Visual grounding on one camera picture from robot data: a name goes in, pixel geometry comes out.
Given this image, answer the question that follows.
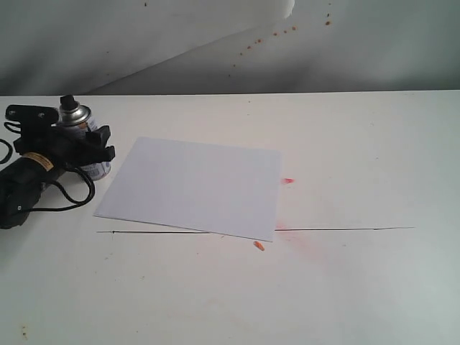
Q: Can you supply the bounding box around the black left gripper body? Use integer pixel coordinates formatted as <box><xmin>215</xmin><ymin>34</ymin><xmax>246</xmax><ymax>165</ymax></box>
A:
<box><xmin>1</xmin><ymin>133</ymin><xmax>86</xmax><ymax>229</ymax></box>

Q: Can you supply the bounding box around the silver spray paint can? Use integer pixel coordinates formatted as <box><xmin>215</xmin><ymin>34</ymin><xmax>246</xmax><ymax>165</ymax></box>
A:
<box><xmin>58</xmin><ymin>95</ymin><xmax>111</xmax><ymax>181</ymax></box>

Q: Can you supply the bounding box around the white backdrop sheet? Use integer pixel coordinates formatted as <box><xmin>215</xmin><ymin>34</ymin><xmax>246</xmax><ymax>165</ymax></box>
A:
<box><xmin>1</xmin><ymin>1</ymin><xmax>295</xmax><ymax>96</ymax></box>

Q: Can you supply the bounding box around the white paper sheet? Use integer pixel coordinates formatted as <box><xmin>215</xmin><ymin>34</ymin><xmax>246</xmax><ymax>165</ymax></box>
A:
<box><xmin>95</xmin><ymin>137</ymin><xmax>281</xmax><ymax>242</ymax></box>

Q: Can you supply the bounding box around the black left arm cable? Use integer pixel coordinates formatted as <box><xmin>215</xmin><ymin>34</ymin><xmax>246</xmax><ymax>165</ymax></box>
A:
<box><xmin>0</xmin><ymin>121</ymin><xmax>96</xmax><ymax>213</ymax></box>

